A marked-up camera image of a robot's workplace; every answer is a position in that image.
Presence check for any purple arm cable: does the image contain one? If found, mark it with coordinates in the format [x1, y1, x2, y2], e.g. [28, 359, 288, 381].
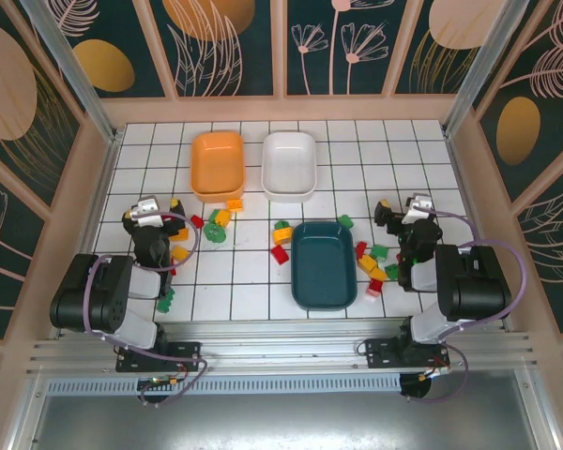
[82, 211, 213, 408]
[354, 209, 529, 404]

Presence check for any slotted grey cable duct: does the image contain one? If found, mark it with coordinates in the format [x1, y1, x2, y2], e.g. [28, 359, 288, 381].
[44, 377, 403, 395]

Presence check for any aluminium frame post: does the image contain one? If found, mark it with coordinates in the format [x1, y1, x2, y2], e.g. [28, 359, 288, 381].
[25, 0, 123, 144]
[443, 0, 531, 137]

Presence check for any orange plastic bin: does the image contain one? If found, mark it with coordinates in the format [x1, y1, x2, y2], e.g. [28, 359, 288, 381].
[190, 131, 246, 204]

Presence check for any aluminium mounting rail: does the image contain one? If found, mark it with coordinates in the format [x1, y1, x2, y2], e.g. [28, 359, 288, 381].
[25, 321, 540, 376]

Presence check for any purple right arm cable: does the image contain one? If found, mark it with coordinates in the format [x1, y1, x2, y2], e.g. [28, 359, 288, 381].
[354, 209, 529, 404]

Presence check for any grey metal sheet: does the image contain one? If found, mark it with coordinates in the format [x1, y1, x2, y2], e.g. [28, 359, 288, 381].
[8, 392, 559, 450]

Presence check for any white plastic bin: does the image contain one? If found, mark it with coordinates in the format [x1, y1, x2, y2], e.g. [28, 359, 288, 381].
[261, 131, 318, 203]

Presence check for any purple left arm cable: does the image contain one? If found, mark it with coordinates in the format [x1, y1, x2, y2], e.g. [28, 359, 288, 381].
[82, 211, 213, 408]

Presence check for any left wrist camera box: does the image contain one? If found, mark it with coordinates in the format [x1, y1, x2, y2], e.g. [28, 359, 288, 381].
[131, 199, 163, 225]

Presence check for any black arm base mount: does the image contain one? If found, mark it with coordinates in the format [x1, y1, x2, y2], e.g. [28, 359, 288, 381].
[115, 340, 203, 374]
[365, 337, 451, 371]

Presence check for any teal plastic bin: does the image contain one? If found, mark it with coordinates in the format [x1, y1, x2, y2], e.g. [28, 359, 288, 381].
[290, 221, 359, 312]

